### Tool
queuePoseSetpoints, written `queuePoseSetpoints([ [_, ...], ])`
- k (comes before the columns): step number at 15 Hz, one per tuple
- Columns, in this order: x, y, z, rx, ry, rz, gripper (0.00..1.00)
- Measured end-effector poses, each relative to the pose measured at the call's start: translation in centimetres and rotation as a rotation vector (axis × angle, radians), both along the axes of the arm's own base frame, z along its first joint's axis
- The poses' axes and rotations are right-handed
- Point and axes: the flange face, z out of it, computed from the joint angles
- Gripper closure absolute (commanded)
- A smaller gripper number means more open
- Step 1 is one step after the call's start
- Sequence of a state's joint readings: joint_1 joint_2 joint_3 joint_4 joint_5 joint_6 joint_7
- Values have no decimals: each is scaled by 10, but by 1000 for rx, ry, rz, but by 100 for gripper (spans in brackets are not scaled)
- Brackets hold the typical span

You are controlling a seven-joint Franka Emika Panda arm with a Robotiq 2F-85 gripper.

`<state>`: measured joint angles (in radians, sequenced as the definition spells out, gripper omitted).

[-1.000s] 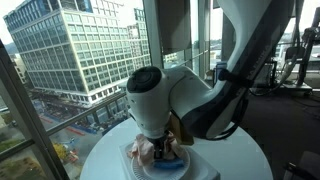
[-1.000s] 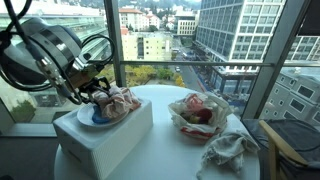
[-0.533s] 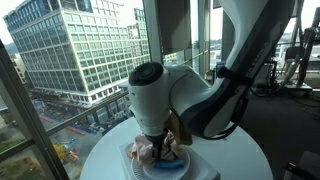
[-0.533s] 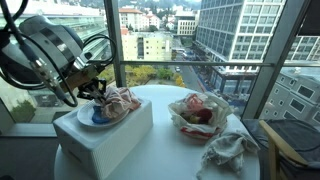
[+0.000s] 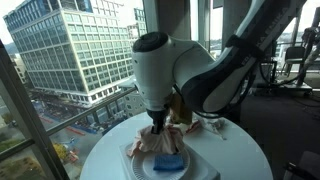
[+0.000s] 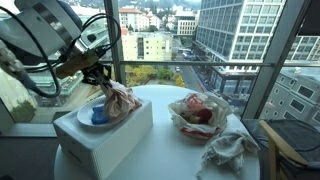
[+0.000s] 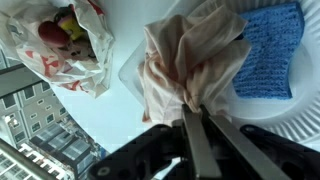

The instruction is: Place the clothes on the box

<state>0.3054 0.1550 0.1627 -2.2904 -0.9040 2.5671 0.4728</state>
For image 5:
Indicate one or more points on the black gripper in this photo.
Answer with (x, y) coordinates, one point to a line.
(157, 116)

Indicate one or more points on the white and red cloth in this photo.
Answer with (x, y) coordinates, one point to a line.
(166, 141)

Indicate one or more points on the pink stained white cloth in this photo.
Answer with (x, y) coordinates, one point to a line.
(134, 149)

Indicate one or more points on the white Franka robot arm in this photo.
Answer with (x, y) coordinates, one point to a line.
(156, 73)

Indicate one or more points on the blue sponge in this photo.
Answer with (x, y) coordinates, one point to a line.
(168, 162)

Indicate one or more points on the white paper plate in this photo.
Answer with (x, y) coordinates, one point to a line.
(143, 166)

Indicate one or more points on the red printed plastic bag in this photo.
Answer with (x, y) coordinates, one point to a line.
(213, 124)

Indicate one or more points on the white square tray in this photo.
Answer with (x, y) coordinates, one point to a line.
(203, 166)

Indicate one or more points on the metal window handrail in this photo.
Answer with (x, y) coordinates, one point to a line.
(93, 108)

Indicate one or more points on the dark roller window shade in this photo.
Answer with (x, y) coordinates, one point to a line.
(173, 16)

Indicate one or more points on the black equipment cart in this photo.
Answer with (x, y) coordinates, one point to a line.
(270, 71)

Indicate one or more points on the black equipment piece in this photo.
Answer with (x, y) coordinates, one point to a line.
(303, 168)

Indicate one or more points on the grey office chair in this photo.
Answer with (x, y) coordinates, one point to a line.
(295, 53)

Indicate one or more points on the black tripod stand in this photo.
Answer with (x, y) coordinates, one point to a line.
(305, 71)

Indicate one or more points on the yellow wrist mount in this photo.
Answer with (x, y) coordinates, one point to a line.
(180, 108)

